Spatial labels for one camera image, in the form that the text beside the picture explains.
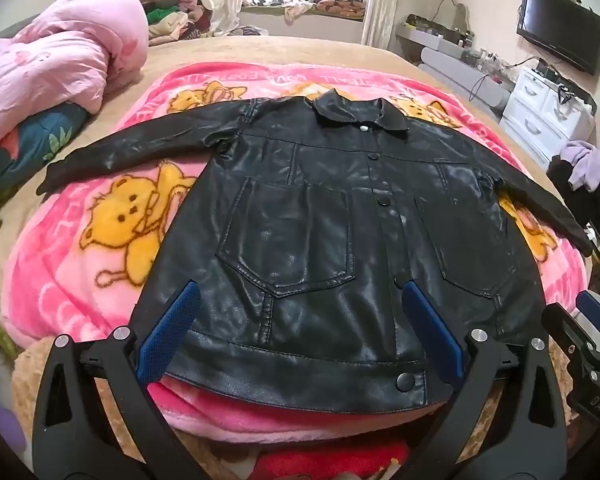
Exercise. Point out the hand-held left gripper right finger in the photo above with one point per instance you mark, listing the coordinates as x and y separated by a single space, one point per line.
432 330

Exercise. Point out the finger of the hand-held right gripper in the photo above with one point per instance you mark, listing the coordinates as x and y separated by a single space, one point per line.
562 327
596 311

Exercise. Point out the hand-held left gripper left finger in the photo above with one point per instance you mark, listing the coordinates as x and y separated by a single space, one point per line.
167 330

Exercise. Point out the black leather jacket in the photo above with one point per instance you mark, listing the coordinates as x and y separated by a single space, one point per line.
305 210

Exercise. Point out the pile of folded clothes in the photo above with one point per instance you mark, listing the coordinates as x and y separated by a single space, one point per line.
172 17

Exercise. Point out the clothes on window sill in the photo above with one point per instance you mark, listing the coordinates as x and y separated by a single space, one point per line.
330 2

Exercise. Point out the pink bear printed blanket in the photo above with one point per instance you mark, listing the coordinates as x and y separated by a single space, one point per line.
105 270

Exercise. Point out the black garment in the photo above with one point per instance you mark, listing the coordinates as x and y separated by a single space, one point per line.
580 205

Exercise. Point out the brown plush cloth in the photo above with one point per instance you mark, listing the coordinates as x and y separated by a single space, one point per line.
30 365

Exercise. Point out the lavender garment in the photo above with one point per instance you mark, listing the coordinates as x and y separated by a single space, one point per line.
587 165

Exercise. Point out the purple cloth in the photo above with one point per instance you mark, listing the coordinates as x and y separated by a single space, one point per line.
0 425

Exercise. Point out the white drawer cabinet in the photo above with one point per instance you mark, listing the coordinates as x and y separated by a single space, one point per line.
535 110

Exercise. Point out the dark floral pillow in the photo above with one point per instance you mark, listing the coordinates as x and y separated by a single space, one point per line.
35 135

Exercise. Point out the grey cluttered shelf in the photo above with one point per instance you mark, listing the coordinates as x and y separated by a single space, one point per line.
450 60

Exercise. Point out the pink quilt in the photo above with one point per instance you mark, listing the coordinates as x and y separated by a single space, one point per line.
55 60

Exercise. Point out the black wall television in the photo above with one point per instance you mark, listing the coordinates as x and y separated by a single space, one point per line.
560 27

